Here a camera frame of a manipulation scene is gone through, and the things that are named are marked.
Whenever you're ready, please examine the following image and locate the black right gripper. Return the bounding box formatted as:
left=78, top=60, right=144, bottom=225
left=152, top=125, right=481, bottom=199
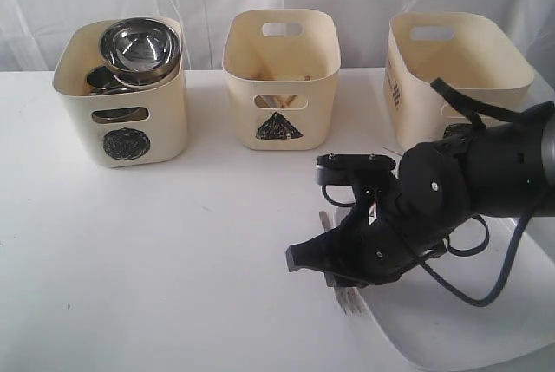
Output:
left=285, top=141, right=471, bottom=289

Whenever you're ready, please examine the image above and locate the steel fork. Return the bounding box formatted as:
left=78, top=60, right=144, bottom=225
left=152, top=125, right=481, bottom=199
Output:
left=318, top=210, right=363, bottom=316

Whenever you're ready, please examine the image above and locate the white square plate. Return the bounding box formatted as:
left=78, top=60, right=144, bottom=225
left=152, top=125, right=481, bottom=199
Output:
left=350, top=218, right=554, bottom=371

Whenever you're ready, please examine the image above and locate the stainless steel bowl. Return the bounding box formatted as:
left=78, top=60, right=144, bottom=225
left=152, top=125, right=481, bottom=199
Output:
left=98, top=17, right=181, bottom=82

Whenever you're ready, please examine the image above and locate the steel table knife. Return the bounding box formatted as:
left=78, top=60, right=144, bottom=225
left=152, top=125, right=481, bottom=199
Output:
left=257, top=95, right=280, bottom=108

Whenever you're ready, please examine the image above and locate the white ceramic bowl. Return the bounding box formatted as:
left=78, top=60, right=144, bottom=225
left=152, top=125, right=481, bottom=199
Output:
left=114, top=65, right=180, bottom=90

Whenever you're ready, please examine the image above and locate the cream bin with triangle mark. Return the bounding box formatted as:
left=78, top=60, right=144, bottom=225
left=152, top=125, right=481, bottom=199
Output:
left=222, top=9, right=341, bottom=151

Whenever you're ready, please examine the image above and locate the cream bin with circle mark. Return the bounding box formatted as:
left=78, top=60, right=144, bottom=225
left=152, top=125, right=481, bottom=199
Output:
left=52, top=20, right=188, bottom=167

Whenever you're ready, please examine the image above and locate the cream bin with square mark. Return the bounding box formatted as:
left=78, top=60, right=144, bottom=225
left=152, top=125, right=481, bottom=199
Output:
left=383, top=12, right=535, bottom=150

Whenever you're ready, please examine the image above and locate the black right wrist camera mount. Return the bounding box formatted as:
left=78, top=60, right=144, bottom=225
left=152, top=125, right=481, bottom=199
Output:
left=316, top=153, right=396, bottom=208

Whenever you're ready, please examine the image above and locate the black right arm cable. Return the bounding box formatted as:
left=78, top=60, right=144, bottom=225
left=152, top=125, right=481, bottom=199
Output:
left=415, top=77, right=543, bottom=307

